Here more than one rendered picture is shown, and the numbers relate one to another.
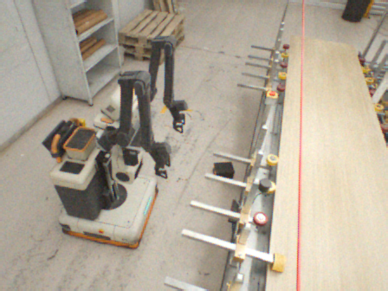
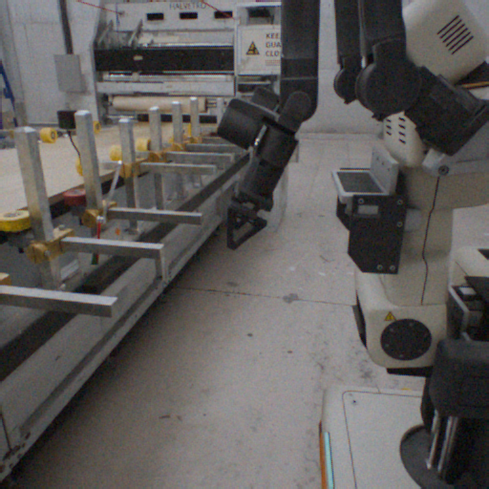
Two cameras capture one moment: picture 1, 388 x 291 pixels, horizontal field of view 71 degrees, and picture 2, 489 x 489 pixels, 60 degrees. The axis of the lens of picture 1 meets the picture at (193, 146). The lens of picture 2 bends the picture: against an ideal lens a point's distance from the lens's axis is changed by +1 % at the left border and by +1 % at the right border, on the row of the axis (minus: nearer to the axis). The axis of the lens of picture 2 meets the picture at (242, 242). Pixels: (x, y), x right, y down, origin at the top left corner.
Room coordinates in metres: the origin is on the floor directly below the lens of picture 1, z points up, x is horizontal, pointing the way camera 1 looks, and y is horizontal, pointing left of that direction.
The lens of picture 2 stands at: (2.19, 0.09, 1.25)
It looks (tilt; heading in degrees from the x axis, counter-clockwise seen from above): 21 degrees down; 179
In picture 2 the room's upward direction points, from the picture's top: straight up
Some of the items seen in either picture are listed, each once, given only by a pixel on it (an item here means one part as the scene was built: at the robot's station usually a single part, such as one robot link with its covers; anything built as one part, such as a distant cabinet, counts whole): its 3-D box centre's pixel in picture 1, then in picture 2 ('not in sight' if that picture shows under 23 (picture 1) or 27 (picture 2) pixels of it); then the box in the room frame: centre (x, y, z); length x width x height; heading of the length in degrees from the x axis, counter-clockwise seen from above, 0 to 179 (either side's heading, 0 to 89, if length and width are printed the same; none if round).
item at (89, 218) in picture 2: (245, 216); (99, 213); (0.89, -0.34, 0.85); 0.14 x 0.06 x 0.05; 167
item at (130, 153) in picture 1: (135, 140); (372, 202); (1.31, 0.39, 0.99); 0.28 x 0.16 x 0.22; 172
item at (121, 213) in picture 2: (225, 213); (136, 215); (0.90, -0.22, 0.84); 0.43 x 0.03 x 0.04; 77
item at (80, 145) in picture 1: (82, 143); not in sight; (1.36, 0.79, 0.87); 0.23 x 0.15 x 0.11; 172
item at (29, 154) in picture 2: (252, 177); (41, 224); (1.16, -0.40, 0.90); 0.04 x 0.04 x 0.48; 77
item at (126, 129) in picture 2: (239, 248); (132, 186); (0.67, -0.28, 0.88); 0.04 x 0.04 x 0.48; 77
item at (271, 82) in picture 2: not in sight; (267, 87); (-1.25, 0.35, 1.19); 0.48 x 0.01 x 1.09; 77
